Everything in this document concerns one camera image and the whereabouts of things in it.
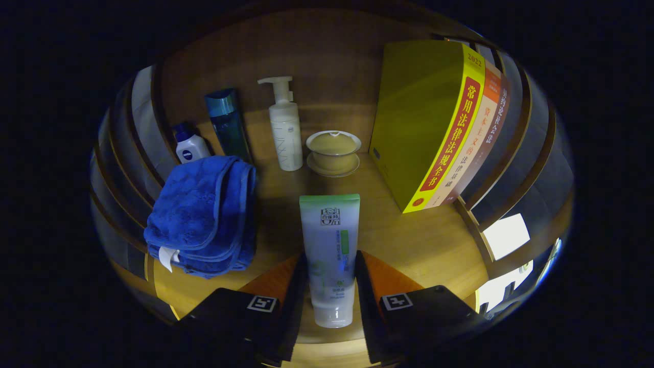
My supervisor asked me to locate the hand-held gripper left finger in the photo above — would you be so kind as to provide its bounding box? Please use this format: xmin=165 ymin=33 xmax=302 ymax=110
xmin=176 ymin=253 xmax=310 ymax=367

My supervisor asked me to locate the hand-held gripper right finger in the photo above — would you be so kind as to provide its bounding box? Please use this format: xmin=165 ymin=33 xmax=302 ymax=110
xmin=355 ymin=250 xmax=491 ymax=366

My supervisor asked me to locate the white tube with green cap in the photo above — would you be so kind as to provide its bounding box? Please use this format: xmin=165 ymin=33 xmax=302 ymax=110
xmin=299 ymin=194 xmax=361 ymax=329

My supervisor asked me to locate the wooden countertop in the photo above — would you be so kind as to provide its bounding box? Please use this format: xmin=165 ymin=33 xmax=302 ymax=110
xmin=146 ymin=102 xmax=491 ymax=368

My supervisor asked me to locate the wooden cabinet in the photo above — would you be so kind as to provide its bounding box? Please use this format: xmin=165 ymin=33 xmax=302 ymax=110
xmin=89 ymin=5 xmax=575 ymax=368

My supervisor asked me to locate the blue towel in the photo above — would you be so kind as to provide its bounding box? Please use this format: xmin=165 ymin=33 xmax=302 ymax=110
xmin=143 ymin=155 xmax=258 ymax=280

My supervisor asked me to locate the beige lidded tea bowl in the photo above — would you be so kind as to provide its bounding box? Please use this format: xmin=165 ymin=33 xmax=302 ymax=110
xmin=306 ymin=130 xmax=362 ymax=178

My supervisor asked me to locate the white pump bottle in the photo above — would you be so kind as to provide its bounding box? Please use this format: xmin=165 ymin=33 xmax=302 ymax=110
xmin=257 ymin=76 xmax=304 ymax=172

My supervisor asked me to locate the small white blue-capped bottle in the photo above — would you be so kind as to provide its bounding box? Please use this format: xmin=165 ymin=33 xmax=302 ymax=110
xmin=172 ymin=122 xmax=213 ymax=164

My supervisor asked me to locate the teal bottle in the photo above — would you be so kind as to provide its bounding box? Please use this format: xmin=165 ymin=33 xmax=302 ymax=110
xmin=204 ymin=88 xmax=253 ymax=164

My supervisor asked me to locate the yellow book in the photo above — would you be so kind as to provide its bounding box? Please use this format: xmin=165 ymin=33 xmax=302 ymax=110
xmin=369 ymin=40 xmax=486 ymax=214

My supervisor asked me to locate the orange and white book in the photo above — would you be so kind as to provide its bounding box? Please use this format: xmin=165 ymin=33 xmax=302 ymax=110
xmin=439 ymin=59 xmax=504 ymax=205

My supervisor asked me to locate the brown book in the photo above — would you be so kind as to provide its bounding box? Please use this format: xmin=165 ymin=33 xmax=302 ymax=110
xmin=457 ymin=72 xmax=511 ymax=197

